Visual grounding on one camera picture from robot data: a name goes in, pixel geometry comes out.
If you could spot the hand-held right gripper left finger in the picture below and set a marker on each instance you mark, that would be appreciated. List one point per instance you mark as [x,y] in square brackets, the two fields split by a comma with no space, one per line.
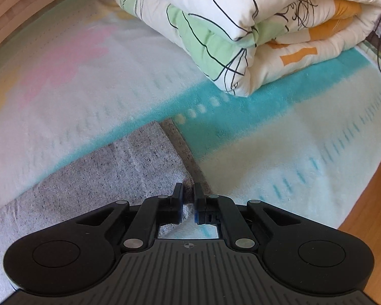
[177,210]

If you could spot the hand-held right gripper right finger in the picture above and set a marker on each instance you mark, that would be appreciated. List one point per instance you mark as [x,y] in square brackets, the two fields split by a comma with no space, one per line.
[198,211]

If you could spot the grey speckled pants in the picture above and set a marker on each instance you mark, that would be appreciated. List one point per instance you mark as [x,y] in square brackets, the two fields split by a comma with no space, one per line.
[82,178]

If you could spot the pastel floral bed blanket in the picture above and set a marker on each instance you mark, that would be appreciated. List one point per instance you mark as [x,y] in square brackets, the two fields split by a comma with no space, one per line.
[273,139]

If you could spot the folded patterned white quilt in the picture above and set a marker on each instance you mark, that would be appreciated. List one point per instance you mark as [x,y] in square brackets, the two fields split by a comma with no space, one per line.
[254,28]

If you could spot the wooden headboard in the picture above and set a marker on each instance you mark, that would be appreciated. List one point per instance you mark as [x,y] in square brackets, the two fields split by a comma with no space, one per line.
[16,0]

